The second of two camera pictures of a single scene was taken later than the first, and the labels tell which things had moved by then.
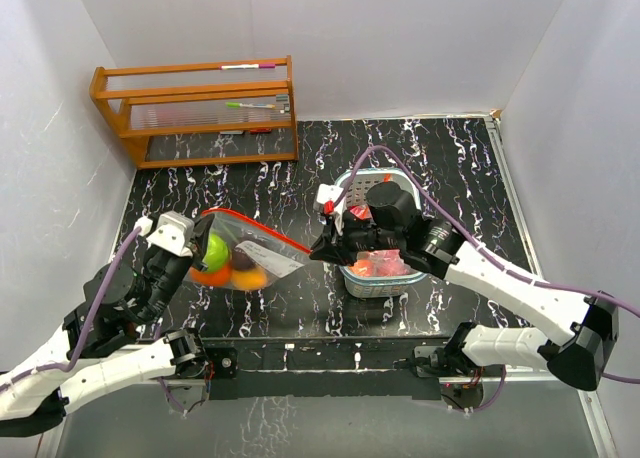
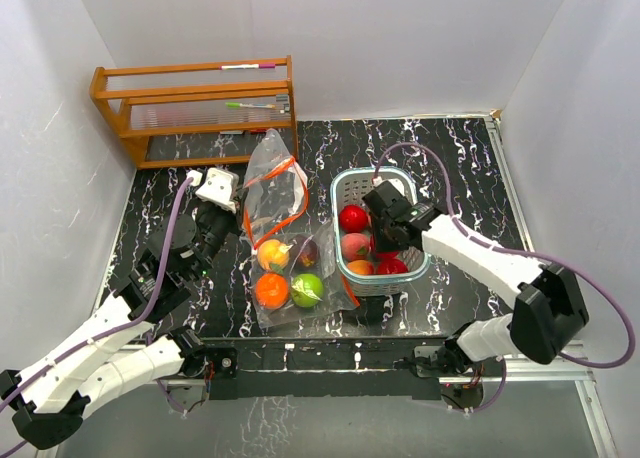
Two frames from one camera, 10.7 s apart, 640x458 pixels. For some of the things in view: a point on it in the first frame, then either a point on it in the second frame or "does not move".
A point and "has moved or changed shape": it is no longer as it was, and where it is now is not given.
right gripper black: [340, 253] → [380, 243]
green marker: [239, 105] does not move
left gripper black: [200, 238] → [236, 223]
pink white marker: [248, 66] does not move
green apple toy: [216, 255] has moved or changed shape
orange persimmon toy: [222, 277] → [271, 291]
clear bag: [376, 262] → [276, 189]
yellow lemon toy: [249, 279] → [273, 252]
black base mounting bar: [279, 368] does not move
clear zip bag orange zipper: [239, 253] has moved or changed shape
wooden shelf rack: [198, 113] does not move
